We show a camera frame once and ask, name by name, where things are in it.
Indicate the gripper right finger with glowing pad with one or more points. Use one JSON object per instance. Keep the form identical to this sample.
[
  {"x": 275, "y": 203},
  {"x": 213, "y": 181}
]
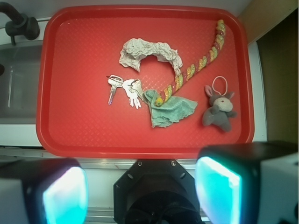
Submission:
[{"x": 251, "y": 183}]

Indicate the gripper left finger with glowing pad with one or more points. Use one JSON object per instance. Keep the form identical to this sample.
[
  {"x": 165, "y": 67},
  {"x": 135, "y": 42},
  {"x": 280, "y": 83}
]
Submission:
[{"x": 46, "y": 191}]

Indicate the teal green cloth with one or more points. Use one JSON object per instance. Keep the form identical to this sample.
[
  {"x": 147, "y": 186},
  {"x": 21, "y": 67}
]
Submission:
[{"x": 172, "y": 111}]

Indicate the silver key bunch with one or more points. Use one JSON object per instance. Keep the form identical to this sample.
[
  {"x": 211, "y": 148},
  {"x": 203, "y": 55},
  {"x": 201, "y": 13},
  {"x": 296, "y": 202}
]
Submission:
[{"x": 132, "y": 88}]

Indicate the stainless steel sink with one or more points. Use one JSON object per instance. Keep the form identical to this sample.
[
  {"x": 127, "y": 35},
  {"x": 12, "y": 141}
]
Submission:
[{"x": 19, "y": 84}]

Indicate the red plastic tray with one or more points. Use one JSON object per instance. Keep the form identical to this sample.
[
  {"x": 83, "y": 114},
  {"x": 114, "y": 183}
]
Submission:
[{"x": 81, "y": 47}]

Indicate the crumpled white paper towel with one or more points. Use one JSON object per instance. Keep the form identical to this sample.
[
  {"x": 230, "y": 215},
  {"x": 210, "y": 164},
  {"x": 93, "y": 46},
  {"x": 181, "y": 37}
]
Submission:
[{"x": 135, "y": 50}]

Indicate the grey plush bunny keychain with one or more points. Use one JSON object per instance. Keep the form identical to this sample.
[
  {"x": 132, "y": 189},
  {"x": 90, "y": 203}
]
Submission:
[{"x": 221, "y": 107}]

